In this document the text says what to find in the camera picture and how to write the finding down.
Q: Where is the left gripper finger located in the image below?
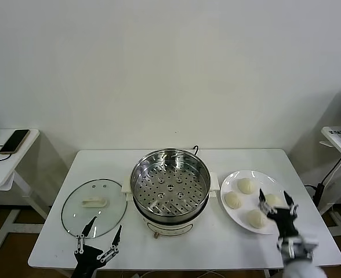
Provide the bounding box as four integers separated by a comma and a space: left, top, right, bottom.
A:
74, 215, 98, 255
97, 224, 123, 264

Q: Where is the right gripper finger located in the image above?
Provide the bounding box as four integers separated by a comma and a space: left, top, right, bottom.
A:
283, 190, 299, 217
258, 188, 278, 215

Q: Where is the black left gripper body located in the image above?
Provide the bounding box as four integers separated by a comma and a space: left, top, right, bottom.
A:
71, 245, 105, 278

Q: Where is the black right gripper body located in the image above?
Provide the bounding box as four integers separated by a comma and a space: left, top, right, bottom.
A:
267, 207, 300, 239

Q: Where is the white steamed baozi bun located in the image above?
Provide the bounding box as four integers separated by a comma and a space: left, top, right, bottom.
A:
263, 193, 282, 207
224, 191, 242, 209
246, 209, 269, 229
237, 177, 257, 195

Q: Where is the round glass pot lid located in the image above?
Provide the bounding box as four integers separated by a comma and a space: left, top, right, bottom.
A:
60, 178, 128, 239

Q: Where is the stainless steel steamer pot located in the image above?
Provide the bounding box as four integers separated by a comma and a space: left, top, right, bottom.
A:
121, 172, 220, 237

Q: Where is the perforated steel steamer basket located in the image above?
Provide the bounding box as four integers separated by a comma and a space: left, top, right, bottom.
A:
129, 148, 212, 218

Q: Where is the white oval plate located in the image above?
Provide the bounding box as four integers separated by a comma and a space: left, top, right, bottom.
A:
220, 170, 293, 235

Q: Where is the black power adapter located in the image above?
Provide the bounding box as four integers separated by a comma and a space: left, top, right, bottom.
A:
315, 182, 325, 208

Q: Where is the white side table with laptop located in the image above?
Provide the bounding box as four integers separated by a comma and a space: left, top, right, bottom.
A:
320, 126, 341, 237

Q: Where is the white side table with phone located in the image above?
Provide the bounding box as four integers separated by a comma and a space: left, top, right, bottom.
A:
0, 128, 55, 250

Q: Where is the gold-edged smartphone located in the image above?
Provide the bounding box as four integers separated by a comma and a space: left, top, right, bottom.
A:
0, 129, 31, 155

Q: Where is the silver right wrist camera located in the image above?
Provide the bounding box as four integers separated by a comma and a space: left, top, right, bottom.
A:
276, 235, 319, 263

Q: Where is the black power cable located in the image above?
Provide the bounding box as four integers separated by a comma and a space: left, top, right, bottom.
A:
305, 151, 341, 215

